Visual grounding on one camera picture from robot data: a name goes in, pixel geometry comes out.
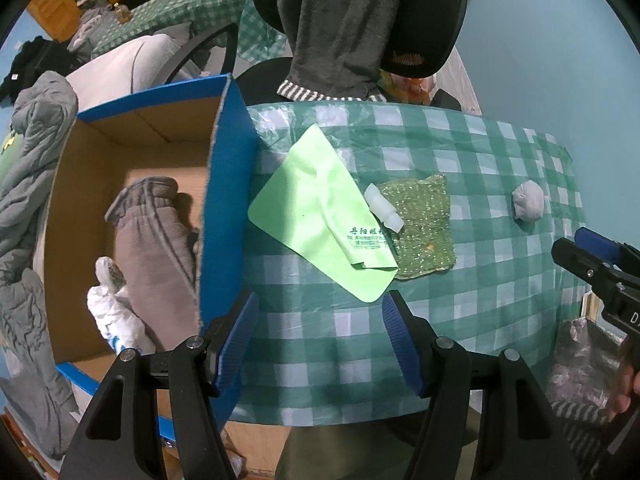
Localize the white plastic tube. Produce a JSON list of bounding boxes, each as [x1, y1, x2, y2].
[[364, 185, 404, 233]]

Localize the grey jacket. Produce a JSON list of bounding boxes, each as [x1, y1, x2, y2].
[[0, 71, 81, 461]]

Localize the person's right hand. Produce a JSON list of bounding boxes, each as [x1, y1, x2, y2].
[[606, 337, 640, 423]]

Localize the white pillow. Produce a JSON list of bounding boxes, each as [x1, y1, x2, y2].
[[65, 34, 196, 98]]

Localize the wooden louvered wardrobe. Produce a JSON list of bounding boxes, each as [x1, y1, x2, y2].
[[25, 0, 161, 43]]

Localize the grey clothes pile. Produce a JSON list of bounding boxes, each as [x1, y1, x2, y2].
[[67, 7, 121, 61]]

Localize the blue cardboard box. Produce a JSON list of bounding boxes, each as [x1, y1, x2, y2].
[[37, 74, 258, 443]]

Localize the black clothes pile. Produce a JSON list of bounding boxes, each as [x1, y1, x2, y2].
[[0, 37, 81, 108]]

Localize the green checkered tablecloth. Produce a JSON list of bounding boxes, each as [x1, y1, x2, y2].
[[227, 101, 588, 428], [90, 0, 288, 63]]

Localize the light green cloth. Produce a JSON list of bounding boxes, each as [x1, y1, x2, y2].
[[248, 124, 399, 304]]

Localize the grey patterned cloth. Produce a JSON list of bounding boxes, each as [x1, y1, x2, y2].
[[545, 317, 626, 480]]

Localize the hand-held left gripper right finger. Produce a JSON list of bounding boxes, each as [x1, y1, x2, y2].
[[382, 291, 583, 480]]

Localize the green beaded cloth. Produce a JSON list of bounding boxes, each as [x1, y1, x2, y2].
[[377, 174, 457, 280]]

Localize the white patterned sock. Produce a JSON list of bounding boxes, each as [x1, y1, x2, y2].
[[87, 256, 156, 356]]

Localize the grey sock ball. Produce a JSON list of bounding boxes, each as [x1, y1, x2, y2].
[[511, 181, 545, 222]]

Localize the person's olive trousers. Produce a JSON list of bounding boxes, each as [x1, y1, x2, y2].
[[274, 407, 481, 480]]

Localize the black office chair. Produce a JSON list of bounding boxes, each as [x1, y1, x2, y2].
[[167, 0, 468, 103]]

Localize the orange plastic bag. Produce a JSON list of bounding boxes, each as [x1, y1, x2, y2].
[[380, 70, 436, 106]]

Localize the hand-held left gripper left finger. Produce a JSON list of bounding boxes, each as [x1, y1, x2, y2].
[[60, 291, 260, 480]]

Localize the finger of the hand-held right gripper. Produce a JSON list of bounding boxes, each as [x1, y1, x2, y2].
[[574, 227, 626, 263], [551, 238, 626, 293]]

